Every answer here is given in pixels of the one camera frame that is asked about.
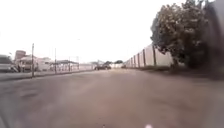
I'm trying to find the low pale buildings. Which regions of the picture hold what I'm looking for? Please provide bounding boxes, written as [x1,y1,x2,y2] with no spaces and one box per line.
[13,49,54,73]

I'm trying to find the short thin pole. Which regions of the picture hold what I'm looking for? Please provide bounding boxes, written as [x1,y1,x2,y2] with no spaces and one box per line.
[54,48,58,75]

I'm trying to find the dark car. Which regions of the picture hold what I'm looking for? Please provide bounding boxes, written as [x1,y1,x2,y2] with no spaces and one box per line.
[93,63,113,71]

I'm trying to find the pale wall with pillars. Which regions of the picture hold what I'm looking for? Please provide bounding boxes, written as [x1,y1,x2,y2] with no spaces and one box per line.
[122,44,175,70]

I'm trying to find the grey-brown paved road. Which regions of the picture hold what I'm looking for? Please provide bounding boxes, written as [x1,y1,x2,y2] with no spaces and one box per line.
[0,68,224,128]

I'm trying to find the raised grey kerb strip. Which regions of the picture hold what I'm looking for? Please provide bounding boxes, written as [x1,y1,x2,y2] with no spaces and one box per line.
[0,69,95,82]

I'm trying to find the tall thin pole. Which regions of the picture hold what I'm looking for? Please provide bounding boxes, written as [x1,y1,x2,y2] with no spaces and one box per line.
[31,42,35,79]

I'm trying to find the large dark green tree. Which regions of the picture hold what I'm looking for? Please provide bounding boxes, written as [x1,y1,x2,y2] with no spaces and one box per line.
[149,0,214,70]

